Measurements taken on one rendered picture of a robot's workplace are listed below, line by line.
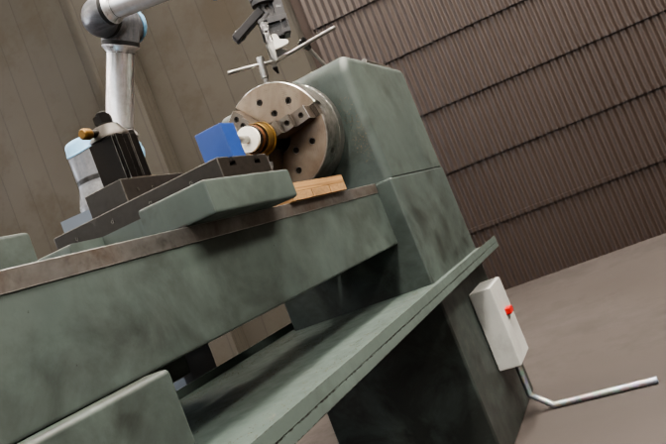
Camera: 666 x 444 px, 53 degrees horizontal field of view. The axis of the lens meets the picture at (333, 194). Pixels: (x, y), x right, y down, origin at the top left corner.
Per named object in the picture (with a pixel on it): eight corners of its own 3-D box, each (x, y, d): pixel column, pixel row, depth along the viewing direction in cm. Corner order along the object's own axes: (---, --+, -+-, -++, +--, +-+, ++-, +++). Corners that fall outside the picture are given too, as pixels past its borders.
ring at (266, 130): (247, 130, 184) (229, 130, 176) (274, 116, 181) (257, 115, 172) (259, 161, 184) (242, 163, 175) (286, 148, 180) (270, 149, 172)
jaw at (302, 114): (284, 125, 189) (316, 101, 184) (293, 140, 188) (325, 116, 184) (265, 125, 179) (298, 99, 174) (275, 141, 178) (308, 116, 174)
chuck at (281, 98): (261, 204, 201) (231, 104, 202) (353, 174, 189) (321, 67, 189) (245, 207, 193) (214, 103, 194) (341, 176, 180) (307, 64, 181)
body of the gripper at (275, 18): (291, 32, 189) (278, -9, 189) (262, 40, 188) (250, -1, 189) (291, 40, 196) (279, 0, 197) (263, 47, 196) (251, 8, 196)
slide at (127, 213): (121, 245, 152) (114, 226, 153) (274, 173, 135) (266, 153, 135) (59, 259, 136) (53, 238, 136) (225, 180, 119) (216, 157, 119)
